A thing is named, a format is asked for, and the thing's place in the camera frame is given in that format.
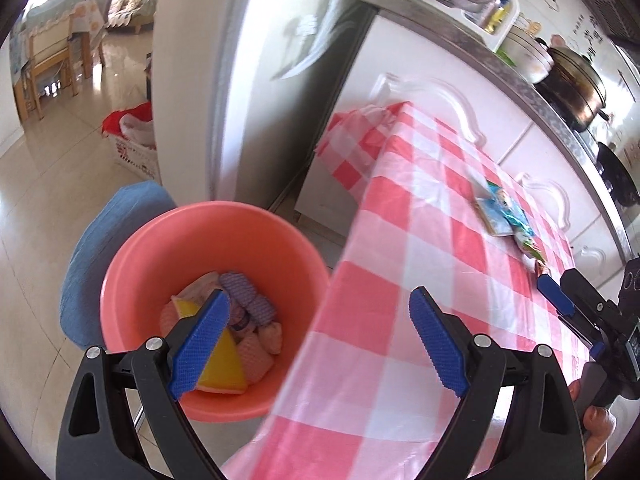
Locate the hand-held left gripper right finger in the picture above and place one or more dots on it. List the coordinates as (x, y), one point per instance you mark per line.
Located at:
(440, 345)

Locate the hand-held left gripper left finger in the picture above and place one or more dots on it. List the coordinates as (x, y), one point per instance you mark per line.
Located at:
(200, 345)

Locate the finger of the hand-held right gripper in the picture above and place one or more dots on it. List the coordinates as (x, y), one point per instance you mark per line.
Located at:
(580, 330)
(557, 294)

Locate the yellow sponge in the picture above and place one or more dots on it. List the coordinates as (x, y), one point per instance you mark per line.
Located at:
(225, 367)

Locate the white knitted cloth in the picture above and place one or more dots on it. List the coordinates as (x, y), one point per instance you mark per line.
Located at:
(255, 360)

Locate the blue checked cloth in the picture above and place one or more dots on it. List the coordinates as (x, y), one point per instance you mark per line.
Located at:
(247, 295)

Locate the blue snack wrapper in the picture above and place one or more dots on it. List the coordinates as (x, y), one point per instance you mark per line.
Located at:
(500, 210)

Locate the pink plastic bucket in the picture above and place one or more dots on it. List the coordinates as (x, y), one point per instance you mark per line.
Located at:
(200, 240)

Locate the person's right hand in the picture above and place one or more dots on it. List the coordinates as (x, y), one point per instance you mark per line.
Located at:
(595, 425)

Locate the white cabinet door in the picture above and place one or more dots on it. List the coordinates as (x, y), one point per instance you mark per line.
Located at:
(595, 265)
(425, 60)
(555, 180)

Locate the green snack wrapper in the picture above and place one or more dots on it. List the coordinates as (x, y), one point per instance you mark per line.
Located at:
(530, 246)

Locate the red white checked tablecloth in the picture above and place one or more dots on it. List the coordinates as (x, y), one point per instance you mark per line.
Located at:
(400, 260)

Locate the black wok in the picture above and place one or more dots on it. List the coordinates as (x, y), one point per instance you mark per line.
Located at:
(617, 175)

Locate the white laundry basket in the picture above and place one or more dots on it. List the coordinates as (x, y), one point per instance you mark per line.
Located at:
(135, 157)

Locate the dark cooking pot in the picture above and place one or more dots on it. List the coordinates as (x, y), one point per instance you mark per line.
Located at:
(575, 87)

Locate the white plastic bag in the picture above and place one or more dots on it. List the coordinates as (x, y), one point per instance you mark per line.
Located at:
(140, 127)

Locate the red cloth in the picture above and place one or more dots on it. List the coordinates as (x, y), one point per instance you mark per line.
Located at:
(117, 120)

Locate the white ceramic pot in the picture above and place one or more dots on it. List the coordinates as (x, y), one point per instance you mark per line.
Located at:
(527, 55)

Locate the grey kitchen countertop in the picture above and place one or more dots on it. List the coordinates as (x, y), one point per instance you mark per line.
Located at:
(500, 55)

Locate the white refrigerator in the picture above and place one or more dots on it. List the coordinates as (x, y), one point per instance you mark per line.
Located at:
(240, 75)

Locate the white dish rack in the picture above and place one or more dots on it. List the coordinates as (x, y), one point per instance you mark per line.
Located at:
(480, 10)

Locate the wooden dining table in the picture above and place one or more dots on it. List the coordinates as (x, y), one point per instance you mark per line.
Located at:
(55, 45)

